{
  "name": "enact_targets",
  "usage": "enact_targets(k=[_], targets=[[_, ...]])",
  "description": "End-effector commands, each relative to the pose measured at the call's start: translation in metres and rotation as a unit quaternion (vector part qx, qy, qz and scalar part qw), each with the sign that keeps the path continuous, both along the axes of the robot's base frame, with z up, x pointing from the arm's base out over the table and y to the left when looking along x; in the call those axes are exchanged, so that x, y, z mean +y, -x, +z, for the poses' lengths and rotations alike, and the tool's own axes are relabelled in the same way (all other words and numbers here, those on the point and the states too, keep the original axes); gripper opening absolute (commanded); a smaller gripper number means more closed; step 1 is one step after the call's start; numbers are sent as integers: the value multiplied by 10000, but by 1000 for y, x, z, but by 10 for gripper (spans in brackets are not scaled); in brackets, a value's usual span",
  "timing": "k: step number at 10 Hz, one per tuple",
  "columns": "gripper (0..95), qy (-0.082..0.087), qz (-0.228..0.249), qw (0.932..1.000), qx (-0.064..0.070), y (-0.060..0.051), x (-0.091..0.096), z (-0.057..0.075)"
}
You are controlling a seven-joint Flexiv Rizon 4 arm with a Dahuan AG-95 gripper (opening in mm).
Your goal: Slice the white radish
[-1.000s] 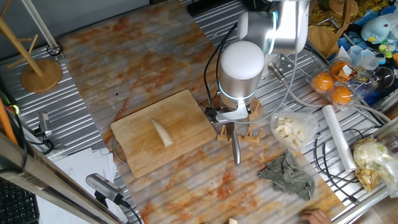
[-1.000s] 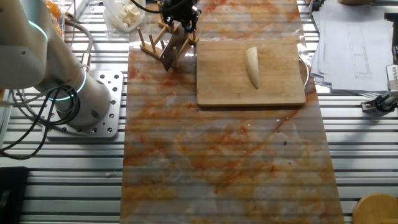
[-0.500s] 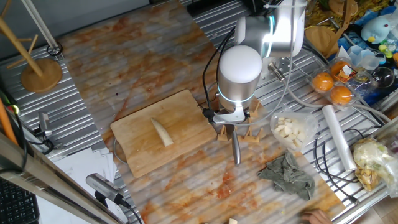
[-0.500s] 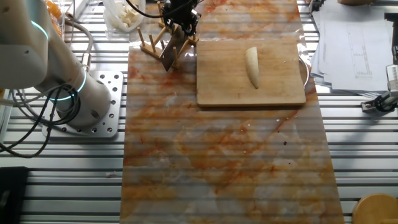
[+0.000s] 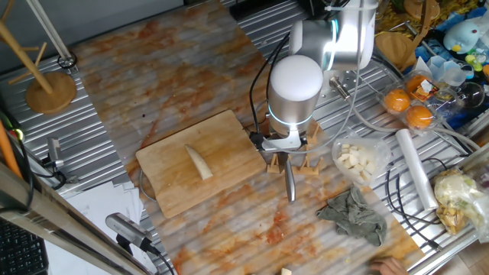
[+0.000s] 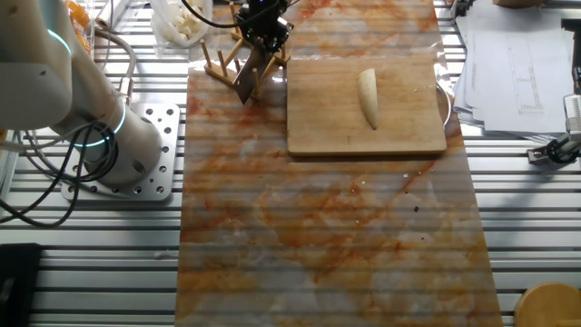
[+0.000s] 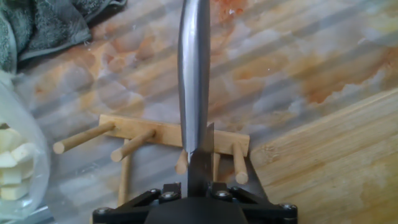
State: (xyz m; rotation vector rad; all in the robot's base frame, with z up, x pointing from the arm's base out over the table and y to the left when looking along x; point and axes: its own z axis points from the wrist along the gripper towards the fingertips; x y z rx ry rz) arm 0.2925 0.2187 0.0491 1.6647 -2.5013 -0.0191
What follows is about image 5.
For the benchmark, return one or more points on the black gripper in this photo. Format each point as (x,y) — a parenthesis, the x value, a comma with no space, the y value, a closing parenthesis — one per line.
(283,158)

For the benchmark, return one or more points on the steel cleaver knife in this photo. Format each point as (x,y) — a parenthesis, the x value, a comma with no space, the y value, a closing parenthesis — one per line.
(290,183)

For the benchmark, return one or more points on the white radish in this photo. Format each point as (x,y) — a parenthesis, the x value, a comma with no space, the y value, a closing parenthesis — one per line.
(198,162)

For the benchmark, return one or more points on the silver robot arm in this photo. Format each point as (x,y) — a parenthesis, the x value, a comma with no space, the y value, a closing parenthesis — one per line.
(294,91)

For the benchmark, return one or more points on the plastic bag of radish chunks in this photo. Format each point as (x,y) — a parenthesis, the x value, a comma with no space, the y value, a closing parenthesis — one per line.
(359,160)

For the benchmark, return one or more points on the small radish chunk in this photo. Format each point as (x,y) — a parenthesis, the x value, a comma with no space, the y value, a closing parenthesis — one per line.
(286,272)

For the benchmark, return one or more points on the person bare hand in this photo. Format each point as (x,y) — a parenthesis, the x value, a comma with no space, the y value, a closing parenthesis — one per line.
(387,267)

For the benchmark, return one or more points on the wooden dish rack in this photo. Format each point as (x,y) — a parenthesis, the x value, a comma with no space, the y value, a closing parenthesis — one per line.
(309,168)

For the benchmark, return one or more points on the grey green cloth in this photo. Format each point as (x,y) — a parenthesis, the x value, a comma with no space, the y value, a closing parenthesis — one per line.
(355,217)

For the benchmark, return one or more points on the wooden cutting board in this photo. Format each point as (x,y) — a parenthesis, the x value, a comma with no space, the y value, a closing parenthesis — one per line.
(172,172)

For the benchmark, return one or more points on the orange fruit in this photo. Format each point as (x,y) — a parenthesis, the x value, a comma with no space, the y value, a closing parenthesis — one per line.
(414,84)
(396,100)
(419,116)

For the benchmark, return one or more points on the white plastic wrap roll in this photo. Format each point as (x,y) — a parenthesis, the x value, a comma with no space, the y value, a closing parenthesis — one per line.
(416,168)

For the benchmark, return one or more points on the marble pattern table mat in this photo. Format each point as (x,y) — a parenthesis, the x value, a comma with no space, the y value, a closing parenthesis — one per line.
(172,68)

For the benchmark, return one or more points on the wooden holder stand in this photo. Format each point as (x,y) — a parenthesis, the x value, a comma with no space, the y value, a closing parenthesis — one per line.
(397,46)

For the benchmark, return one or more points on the clear plastic fruit container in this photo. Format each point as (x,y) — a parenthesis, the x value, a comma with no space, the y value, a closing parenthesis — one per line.
(439,103)

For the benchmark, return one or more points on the plastic bag of vegetable scraps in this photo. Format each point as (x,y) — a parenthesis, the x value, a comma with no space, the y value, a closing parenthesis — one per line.
(458,202)

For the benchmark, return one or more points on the white paper stack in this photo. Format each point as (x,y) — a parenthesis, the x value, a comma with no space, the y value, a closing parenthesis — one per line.
(103,206)

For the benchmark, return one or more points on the clear measuring cup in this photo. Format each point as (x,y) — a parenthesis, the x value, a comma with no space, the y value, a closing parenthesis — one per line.
(451,72)

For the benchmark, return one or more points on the glass bowl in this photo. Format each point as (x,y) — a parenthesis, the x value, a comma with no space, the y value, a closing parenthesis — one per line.
(471,95)

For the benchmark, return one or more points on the blue plush toy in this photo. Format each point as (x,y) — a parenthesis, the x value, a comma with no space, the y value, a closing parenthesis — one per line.
(462,36)

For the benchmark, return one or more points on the wooden mug tree stand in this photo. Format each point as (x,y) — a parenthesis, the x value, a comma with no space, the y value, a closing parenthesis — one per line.
(49,93)

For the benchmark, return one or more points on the black keyboard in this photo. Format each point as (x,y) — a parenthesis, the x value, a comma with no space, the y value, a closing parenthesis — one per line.
(21,252)

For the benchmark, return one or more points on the silver camera mount bracket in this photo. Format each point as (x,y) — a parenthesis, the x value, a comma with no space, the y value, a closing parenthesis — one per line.
(282,144)

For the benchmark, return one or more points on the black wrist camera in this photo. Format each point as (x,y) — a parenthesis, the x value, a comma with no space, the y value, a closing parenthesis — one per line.
(256,140)

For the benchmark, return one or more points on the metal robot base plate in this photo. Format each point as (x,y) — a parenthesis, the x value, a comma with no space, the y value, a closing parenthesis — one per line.
(349,82)

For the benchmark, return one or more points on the silver bar shaped camera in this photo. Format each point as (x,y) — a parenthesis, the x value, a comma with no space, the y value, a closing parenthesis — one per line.
(126,229)

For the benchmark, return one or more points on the small clamp mounted camera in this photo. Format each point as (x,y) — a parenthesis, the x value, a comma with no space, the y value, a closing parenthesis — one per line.
(55,151)

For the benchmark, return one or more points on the metal frame bar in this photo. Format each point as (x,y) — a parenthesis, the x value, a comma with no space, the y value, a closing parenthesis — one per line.
(57,221)

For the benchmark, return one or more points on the camera stand pole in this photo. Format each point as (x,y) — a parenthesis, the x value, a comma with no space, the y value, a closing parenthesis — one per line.
(49,30)

